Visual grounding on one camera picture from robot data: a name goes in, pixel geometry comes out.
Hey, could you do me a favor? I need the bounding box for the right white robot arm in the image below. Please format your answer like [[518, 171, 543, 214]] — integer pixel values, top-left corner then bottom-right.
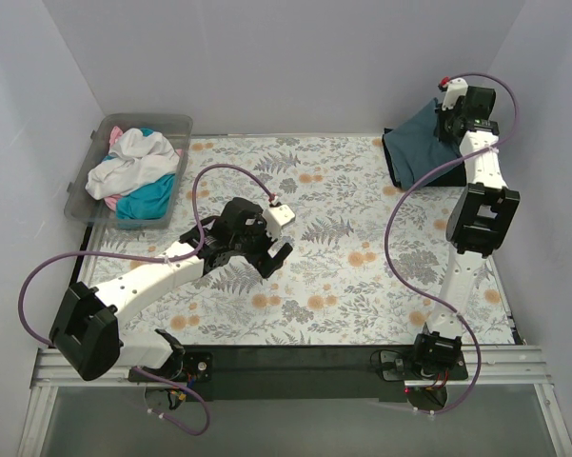
[[411, 78, 520, 379]]

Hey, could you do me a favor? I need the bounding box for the clear plastic bin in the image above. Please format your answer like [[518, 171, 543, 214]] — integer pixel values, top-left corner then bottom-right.
[[64, 112, 193, 229]]

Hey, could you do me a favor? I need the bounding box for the aluminium frame rail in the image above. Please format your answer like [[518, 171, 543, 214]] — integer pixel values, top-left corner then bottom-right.
[[18, 345, 572, 456]]

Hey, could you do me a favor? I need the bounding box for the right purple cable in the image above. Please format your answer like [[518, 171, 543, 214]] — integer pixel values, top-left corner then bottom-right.
[[384, 71, 482, 416]]

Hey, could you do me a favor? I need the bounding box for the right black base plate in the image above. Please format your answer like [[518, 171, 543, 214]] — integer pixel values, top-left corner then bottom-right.
[[369, 348, 469, 384]]

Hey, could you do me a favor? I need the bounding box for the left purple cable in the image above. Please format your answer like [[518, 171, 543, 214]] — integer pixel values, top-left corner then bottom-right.
[[18, 165, 280, 437]]

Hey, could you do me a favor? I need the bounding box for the white t shirt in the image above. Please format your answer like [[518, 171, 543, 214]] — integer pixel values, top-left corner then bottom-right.
[[85, 128, 181, 200]]

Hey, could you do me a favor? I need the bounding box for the blue grey t shirt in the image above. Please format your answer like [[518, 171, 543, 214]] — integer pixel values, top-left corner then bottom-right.
[[382, 98, 461, 190]]

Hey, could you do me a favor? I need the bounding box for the floral table mat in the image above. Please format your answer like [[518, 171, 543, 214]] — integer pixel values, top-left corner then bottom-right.
[[75, 135, 515, 347]]

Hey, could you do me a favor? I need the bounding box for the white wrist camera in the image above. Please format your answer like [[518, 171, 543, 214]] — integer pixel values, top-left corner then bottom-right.
[[439, 77, 468, 110], [262, 204, 296, 241]]

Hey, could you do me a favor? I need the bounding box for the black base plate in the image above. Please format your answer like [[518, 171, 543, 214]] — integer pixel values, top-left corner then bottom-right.
[[139, 349, 213, 383], [369, 348, 469, 384]]

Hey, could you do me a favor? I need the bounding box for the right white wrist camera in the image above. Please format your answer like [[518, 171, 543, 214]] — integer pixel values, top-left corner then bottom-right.
[[439, 77, 468, 110]]

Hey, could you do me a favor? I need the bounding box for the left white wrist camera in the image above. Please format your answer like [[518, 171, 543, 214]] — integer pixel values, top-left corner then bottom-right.
[[262, 204, 296, 241]]

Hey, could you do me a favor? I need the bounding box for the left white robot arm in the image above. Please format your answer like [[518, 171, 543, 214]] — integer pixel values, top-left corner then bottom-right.
[[49, 197, 295, 381]]

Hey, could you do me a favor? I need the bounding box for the purple cable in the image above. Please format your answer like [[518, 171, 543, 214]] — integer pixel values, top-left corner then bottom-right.
[[384, 71, 482, 416], [18, 165, 280, 437]]

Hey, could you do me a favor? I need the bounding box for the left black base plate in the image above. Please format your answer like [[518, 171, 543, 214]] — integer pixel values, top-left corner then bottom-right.
[[139, 349, 213, 383]]

